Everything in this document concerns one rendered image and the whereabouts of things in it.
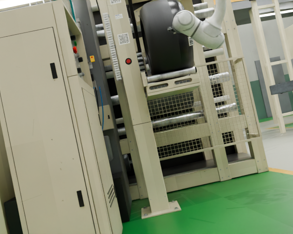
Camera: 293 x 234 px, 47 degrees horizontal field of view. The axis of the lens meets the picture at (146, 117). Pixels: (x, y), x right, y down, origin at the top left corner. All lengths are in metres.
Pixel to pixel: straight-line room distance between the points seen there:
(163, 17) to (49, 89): 0.96
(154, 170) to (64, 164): 0.87
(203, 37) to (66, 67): 0.72
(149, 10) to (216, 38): 0.63
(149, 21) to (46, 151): 1.09
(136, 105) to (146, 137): 0.23
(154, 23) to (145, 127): 0.69
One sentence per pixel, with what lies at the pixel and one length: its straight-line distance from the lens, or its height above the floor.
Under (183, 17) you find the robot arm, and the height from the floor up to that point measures 1.09.
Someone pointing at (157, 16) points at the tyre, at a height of 1.27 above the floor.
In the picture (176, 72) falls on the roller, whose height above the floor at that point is 0.90.
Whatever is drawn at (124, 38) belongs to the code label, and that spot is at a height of 1.22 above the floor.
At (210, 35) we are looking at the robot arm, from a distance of 1.84.
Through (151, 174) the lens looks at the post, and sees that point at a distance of 2.35.
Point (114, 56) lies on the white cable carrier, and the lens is 2.40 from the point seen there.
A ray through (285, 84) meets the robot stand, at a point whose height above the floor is 0.64.
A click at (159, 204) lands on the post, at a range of 2.39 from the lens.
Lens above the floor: 0.59
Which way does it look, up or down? 2 degrees up
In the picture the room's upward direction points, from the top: 12 degrees counter-clockwise
